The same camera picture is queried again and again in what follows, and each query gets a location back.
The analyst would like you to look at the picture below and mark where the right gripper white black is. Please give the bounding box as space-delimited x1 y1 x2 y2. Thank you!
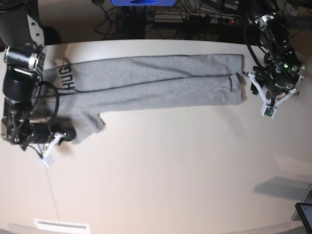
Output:
1 117 76 167

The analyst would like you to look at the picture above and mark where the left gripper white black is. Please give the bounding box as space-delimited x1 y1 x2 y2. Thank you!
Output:
243 62 305 118

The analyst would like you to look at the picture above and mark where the grey T-shirt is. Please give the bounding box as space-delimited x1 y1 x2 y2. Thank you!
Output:
43 54 243 144

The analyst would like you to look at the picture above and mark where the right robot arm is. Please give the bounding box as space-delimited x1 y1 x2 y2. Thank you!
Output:
0 0 76 167

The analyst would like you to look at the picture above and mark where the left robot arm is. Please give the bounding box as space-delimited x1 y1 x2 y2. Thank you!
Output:
238 0 305 118

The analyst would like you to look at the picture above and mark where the tablet with stand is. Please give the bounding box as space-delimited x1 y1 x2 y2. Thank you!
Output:
292 185 312 234

